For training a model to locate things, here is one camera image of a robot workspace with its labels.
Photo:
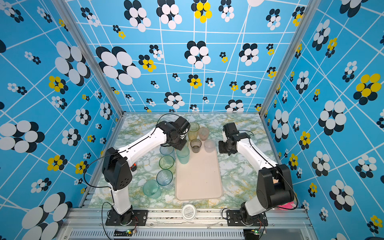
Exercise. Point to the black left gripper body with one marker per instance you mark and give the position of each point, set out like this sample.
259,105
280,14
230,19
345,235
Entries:
179,143

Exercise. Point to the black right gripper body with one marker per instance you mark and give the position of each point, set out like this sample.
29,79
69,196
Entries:
224,147

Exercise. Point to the clear dotted glass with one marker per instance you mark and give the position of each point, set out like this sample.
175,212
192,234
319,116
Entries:
209,145

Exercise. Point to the teal glass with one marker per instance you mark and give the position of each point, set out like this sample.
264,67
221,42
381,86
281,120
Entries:
183,155

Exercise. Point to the small grey glass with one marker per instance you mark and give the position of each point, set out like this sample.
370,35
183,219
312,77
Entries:
196,145

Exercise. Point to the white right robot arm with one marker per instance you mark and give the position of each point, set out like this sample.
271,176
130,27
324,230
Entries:
274,184

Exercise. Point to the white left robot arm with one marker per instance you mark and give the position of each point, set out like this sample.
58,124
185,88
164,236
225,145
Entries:
118,162

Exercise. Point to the beige plastic tray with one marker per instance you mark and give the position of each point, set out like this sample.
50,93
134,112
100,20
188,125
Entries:
200,178

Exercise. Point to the blue short glass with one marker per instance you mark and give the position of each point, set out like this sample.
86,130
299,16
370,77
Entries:
167,151

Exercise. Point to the tall yellow glass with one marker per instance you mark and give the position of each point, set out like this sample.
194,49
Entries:
193,131

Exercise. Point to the green short glass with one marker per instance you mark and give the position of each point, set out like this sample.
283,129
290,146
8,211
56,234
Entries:
167,162

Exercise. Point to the blue glass lower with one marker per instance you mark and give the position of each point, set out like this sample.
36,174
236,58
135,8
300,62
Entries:
165,178

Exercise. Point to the teal glass lowest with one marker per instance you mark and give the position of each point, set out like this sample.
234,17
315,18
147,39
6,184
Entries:
152,189

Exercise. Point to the white round lid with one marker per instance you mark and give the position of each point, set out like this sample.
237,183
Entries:
189,212

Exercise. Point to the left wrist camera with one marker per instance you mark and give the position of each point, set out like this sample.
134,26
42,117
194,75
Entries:
182,125

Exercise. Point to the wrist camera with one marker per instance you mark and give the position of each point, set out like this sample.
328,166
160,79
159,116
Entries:
229,130
182,125

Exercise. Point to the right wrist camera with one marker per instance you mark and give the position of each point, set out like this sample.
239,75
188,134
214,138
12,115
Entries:
229,130

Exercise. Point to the aluminium front rail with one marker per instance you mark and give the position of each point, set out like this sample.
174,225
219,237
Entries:
168,224

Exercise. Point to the aluminium corner post right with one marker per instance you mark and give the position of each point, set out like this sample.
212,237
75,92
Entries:
288,57

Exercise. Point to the aluminium corner post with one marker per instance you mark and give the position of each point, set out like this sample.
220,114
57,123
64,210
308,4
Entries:
288,57
74,29

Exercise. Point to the aluminium corner post left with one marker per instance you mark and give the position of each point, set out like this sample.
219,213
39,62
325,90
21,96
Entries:
74,29

